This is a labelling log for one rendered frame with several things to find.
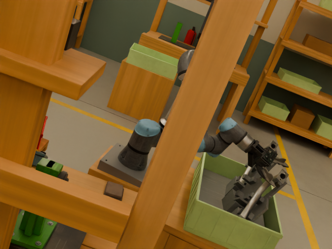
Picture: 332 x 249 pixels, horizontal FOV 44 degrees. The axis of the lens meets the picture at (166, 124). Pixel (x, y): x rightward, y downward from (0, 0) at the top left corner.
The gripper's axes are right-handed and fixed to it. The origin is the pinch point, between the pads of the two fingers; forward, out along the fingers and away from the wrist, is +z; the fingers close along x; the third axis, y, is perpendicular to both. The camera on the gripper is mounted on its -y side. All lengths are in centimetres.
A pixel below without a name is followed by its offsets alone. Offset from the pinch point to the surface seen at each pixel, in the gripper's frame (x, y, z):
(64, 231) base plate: -79, 13, -54
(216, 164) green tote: 8, -57, -16
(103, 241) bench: -73, 9, -42
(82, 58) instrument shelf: -47, 64, -81
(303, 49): 343, -304, 20
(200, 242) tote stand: -42.0, -18.9, -6.3
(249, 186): -0.8, -29.3, -0.6
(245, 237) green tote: -28.3, -12.3, 7.2
